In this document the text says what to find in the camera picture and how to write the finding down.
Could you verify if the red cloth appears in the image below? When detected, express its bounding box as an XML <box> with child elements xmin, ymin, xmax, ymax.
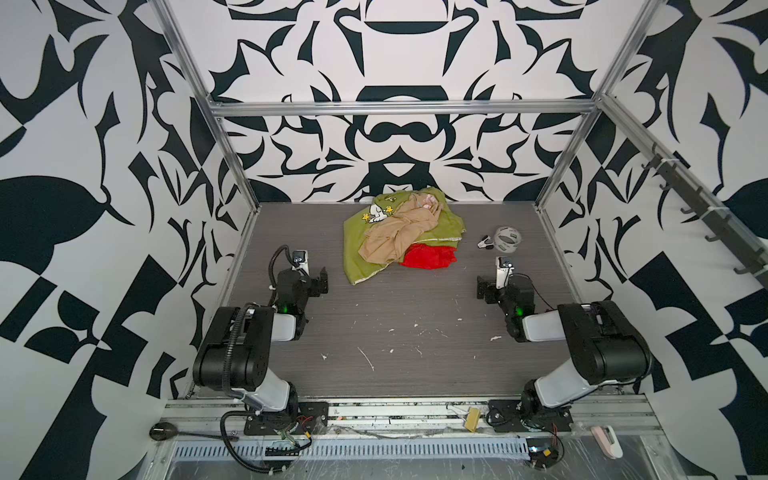
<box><xmin>400</xmin><ymin>244</ymin><xmax>457</xmax><ymax>270</ymax></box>

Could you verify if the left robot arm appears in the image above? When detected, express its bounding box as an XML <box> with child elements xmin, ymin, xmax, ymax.
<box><xmin>192</xmin><ymin>269</ymin><xmax>329</xmax><ymax>417</ymax></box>

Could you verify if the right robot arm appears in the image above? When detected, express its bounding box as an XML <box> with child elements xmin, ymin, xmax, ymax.
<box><xmin>476</xmin><ymin>274</ymin><xmax>653</xmax><ymax>420</ymax></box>

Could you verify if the beige cloth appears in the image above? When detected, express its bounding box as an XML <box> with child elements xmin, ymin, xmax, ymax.
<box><xmin>358</xmin><ymin>193</ymin><xmax>443</xmax><ymax>265</ymax></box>

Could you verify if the yellow tape piece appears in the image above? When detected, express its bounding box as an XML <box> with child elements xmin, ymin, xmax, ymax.
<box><xmin>464</xmin><ymin>407</ymin><xmax>481</xmax><ymax>433</ymax></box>

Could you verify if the pink white handheld device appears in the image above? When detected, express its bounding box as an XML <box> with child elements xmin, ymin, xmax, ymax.
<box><xmin>590</xmin><ymin>425</ymin><xmax>624</xmax><ymax>460</ymax></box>

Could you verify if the black round knob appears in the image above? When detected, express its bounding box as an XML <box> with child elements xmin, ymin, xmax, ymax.
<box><xmin>149</xmin><ymin>421</ymin><xmax>179</xmax><ymax>442</ymax></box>

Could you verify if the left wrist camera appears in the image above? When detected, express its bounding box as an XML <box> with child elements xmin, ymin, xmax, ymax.
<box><xmin>292</xmin><ymin>250</ymin><xmax>309</xmax><ymax>276</ymax></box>

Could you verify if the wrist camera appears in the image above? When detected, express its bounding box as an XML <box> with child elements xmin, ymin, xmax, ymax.
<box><xmin>495</xmin><ymin>256</ymin><xmax>514</xmax><ymax>290</ymax></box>
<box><xmin>292</xmin><ymin>250</ymin><xmax>309</xmax><ymax>276</ymax></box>

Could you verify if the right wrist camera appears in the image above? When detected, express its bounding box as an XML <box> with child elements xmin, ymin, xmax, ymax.
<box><xmin>495</xmin><ymin>256</ymin><xmax>514</xmax><ymax>290</ymax></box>

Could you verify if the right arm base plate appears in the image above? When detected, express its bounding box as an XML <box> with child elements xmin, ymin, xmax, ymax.
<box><xmin>485</xmin><ymin>399</ymin><xmax>573</xmax><ymax>433</ymax></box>

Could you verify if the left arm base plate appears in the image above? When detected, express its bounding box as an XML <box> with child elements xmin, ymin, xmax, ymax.
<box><xmin>244</xmin><ymin>401</ymin><xmax>330</xmax><ymax>436</ymax></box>

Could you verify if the white slotted cable duct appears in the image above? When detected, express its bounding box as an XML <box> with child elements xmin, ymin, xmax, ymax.
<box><xmin>172</xmin><ymin>436</ymin><xmax>532</xmax><ymax>462</ymax></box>

